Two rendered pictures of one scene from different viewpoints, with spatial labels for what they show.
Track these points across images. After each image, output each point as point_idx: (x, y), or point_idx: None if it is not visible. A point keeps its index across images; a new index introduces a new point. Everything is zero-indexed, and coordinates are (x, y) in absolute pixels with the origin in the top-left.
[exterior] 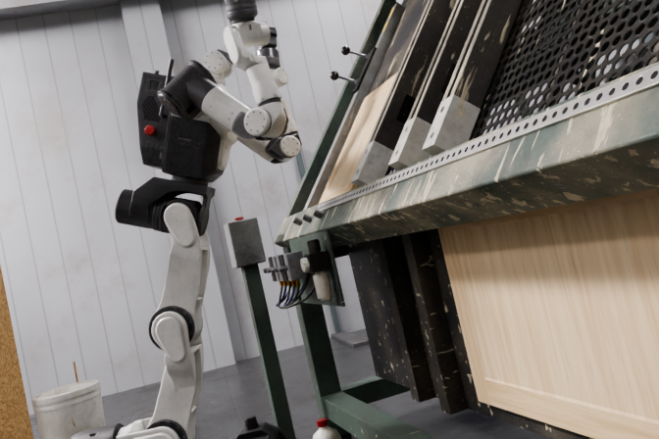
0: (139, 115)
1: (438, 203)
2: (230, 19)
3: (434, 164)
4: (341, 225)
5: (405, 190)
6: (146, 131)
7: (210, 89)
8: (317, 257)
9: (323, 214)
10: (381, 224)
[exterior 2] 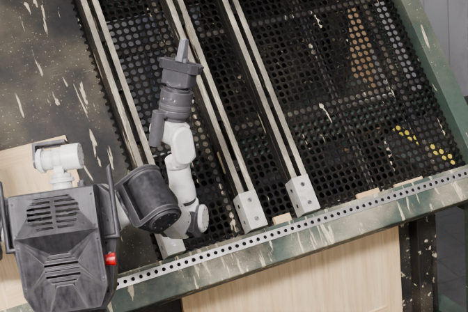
0: (101, 243)
1: (340, 242)
2: (182, 119)
3: (324, 219)
4: (175, 296)
5: (293, 242)
6: (115, 261)
7: (175, 194)
8: None
9: None
10: (237, 277)
